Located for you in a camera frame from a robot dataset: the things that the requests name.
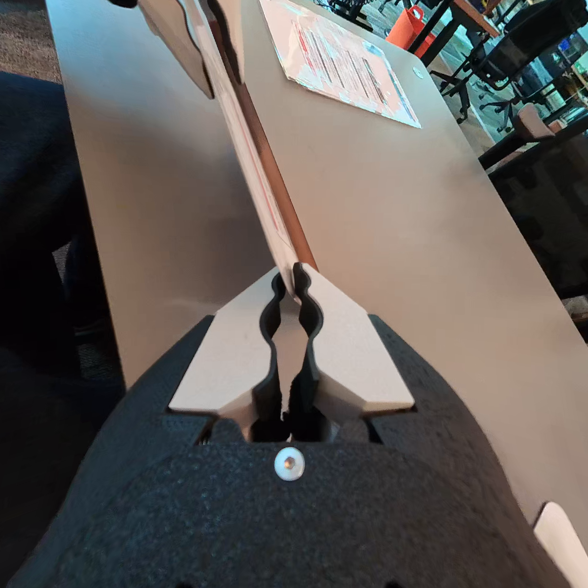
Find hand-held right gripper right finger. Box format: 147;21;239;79
287;262;416;439

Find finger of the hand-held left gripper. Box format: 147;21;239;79
138;0;215;100
207;0;245;86

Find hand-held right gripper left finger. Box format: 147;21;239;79
168;268;283;442

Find printed paper sheet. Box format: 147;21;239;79
184;0;320;414

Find orange plastic bin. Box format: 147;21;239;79
385;5;437;58

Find light grey desk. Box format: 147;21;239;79
43;0;588;588

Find wooden desk with black legs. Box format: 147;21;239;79
408;0;502;66

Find laminated printed leaflet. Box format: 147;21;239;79
258;0;422;129

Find person's dark trousers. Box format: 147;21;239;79
0;71;127;588

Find black office chair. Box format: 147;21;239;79
479;115;588;301
441;0;588;134

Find white paper sheet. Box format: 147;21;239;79
533;501;588;588

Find brown padded seat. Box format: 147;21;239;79
517;103;556;141

